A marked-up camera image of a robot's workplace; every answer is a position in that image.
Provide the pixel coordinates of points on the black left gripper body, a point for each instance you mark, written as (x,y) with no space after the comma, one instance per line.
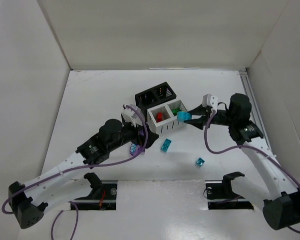
(142,135)

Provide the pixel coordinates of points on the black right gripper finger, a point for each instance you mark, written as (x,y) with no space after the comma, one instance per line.
(198,122)
(198,112)

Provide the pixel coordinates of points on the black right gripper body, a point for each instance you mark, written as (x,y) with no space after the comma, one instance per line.
(207,115)

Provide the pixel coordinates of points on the teal long lego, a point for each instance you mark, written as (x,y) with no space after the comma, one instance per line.
(165,145)

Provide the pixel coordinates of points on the teal lego brick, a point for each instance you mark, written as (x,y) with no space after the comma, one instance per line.
(183,116)

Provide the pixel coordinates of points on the red lego block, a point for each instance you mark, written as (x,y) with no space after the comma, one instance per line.
(159,117)

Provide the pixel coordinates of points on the green rounded lego block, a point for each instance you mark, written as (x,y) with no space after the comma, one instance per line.
(176,108)

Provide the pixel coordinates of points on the green lego brick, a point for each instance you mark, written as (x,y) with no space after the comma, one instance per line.
(175,111)

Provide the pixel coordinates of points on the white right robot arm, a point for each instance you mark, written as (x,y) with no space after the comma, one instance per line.
(280,200)

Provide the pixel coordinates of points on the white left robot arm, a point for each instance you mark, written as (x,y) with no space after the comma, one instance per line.
(74,178)

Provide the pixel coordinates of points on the purple round flower lego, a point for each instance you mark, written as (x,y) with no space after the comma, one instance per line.
(133,149)

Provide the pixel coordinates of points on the white two-slot container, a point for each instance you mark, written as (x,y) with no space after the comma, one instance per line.
(170,123)

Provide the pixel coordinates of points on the small teal square lego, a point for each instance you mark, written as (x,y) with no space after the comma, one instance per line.
(199,162)

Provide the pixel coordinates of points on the black two-slot container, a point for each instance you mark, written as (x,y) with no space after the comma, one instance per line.
(154,96)

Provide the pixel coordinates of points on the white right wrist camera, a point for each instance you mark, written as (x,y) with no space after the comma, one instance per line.
(211,101)

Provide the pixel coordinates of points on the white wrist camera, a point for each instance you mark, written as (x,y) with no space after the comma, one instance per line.
(211,101)
(132,114)

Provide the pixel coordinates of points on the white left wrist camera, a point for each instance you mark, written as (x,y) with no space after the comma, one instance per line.
(132,114)

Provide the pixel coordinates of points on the aluminium rail right edge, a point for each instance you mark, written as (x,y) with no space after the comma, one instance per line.
(255,110)

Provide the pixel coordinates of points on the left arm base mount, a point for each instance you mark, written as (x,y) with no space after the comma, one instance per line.
(105,199)

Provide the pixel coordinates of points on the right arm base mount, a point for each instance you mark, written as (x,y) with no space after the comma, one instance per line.
(218,198)

